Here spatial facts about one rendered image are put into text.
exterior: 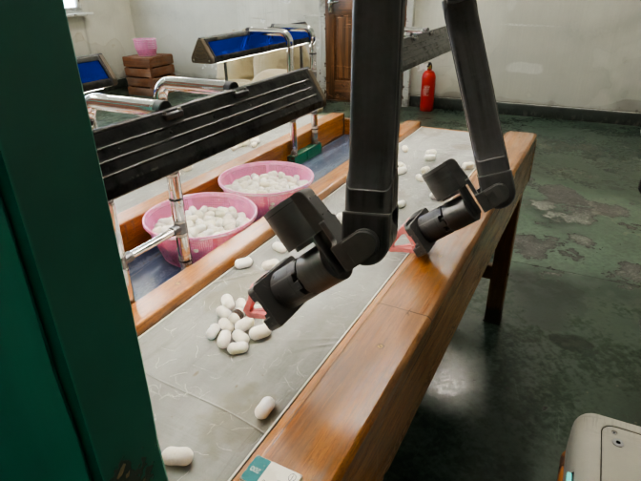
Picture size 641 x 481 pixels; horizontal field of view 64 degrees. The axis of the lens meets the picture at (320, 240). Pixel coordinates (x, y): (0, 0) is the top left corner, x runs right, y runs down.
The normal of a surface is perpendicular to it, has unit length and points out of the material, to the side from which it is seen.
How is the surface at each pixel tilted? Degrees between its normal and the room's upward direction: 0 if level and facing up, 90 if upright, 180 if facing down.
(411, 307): 0
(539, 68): 90
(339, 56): 90
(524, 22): 90
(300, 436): 0
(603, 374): 0
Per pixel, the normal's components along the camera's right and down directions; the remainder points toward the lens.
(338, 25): -0.44, 0.41
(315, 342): -0.02, -0.89
